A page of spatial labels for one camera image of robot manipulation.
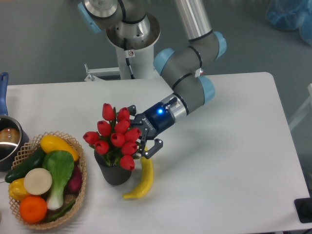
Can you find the yellow banana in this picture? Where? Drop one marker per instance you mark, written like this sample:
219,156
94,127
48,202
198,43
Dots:
147,178

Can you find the black device at table edge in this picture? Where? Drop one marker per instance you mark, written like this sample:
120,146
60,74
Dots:
304,209

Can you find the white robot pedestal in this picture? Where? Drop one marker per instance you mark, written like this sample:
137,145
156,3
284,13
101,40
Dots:
134,45

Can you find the white frame at right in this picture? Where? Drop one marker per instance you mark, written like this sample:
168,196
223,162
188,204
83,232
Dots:
304,109

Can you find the purple sweet potato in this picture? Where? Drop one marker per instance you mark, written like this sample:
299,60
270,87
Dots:
75,182

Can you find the dark grey ribbed vase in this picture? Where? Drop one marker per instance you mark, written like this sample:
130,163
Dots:
114,175

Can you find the white round radish slice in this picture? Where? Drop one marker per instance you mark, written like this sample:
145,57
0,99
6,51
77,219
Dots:
38,181

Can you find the woven wicker basket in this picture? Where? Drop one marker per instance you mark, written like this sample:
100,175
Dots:
75,197

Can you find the green bok choy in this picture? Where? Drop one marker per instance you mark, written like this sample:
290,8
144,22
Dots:
60,165

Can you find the yellow bell pepper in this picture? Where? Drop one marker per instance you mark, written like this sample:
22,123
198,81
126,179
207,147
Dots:
17,190

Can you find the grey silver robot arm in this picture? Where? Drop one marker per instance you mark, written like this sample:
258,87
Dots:
181,71

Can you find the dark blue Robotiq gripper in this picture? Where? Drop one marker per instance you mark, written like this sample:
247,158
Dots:
151,123

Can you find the green chili pepper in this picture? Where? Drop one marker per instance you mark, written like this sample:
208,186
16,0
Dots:
56,214

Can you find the yellow squash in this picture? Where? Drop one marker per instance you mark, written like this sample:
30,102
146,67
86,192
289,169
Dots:
51,143

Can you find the orange fruit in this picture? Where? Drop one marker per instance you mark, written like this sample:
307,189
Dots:
33,209

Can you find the blue plastic bag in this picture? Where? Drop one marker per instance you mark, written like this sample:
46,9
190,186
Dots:
291,15

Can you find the green cucumber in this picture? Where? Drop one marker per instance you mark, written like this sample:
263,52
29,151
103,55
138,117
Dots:
35,160

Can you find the blue handled saucepan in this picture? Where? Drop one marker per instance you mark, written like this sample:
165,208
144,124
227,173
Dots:
12,135

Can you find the red tulip bouquet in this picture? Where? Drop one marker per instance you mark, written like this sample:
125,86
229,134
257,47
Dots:
115,140

